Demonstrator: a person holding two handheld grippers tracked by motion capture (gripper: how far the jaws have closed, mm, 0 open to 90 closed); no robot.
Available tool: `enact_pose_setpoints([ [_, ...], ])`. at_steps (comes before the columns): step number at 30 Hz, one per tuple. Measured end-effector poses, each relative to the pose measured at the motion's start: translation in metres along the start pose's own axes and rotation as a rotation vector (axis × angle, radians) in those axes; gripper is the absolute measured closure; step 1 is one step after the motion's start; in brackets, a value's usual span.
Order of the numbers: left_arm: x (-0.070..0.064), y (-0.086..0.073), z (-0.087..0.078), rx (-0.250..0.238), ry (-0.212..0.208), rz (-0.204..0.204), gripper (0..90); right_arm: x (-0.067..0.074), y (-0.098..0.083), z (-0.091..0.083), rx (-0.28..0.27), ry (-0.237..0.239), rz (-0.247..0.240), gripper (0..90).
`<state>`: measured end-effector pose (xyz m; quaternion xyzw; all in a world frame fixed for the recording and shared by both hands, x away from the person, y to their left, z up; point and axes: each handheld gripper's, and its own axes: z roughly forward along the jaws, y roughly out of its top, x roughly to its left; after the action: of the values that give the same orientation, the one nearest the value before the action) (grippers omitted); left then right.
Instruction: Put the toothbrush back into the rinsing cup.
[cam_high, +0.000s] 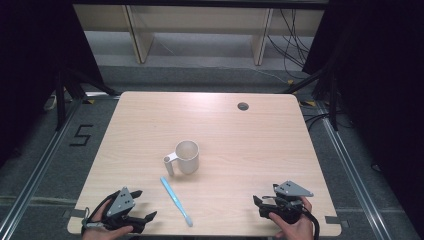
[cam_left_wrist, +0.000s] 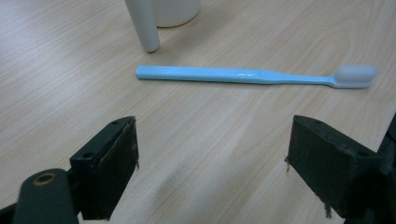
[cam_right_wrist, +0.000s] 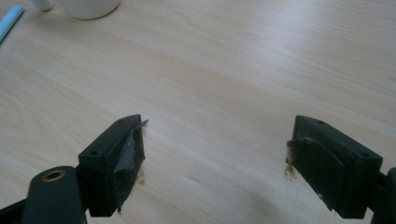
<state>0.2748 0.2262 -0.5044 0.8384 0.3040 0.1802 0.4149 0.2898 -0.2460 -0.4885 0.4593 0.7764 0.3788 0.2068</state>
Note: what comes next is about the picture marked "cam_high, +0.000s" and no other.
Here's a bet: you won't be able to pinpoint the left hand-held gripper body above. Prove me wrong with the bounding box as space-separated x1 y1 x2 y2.
102 186 148 234

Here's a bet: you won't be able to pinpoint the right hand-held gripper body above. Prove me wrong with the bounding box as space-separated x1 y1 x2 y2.
261 180 315 225

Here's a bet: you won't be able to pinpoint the person's right hand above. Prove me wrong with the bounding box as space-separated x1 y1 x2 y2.
268 195 315 240

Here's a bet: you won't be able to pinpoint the person's left hand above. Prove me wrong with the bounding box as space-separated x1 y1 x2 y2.
81 199 135 240

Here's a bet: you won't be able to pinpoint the light blue toothbrush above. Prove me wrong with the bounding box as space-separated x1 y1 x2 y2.
159 176 194 228

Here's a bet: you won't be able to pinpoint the black metal stand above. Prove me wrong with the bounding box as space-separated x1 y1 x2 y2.
53 65 120 132
282 65 342 132

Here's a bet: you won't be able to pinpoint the black curtain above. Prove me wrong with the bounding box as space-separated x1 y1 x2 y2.
301 0 424 231
0 0 105 168

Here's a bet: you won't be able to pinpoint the white cup with handle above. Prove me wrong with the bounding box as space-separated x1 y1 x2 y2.
162 139 201 177

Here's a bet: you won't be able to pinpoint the metal floor rail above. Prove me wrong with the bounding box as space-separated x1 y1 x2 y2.
0 98 84 240
315 101 392 240

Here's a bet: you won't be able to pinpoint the black floor cables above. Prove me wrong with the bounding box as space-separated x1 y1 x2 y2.
302 111 356 132

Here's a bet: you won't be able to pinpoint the bundle of black hanging cables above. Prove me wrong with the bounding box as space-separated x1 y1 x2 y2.
266 8 316 80

